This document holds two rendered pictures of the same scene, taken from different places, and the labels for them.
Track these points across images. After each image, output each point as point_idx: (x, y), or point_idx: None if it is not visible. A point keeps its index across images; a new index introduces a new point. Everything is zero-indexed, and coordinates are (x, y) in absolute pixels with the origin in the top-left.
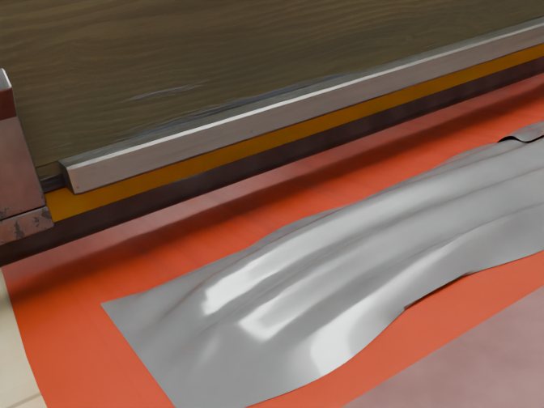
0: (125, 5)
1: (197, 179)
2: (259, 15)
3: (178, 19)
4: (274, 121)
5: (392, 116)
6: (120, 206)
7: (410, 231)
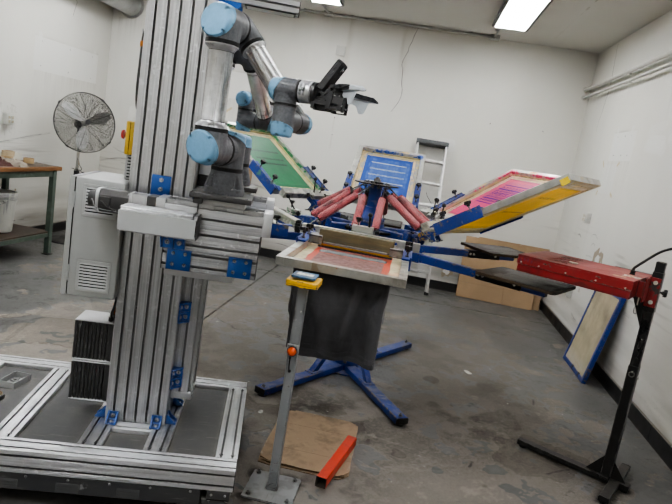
0: (331, 234)
1: (332, 247)
2: (340, 238)
3: (334, 236)
4: (337, 245)
5: (351, 251)
6: (326, 246)
7: (335, 252)
